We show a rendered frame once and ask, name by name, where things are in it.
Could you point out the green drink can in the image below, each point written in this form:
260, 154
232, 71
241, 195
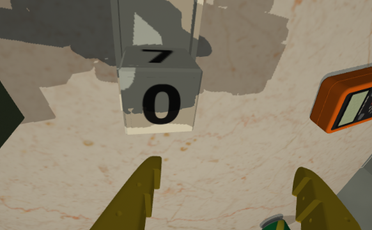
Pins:
276, 224

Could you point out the orange digital multimeter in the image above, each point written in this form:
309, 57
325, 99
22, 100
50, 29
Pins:
343, 101

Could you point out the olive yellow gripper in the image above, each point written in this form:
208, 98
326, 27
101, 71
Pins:
318, 207

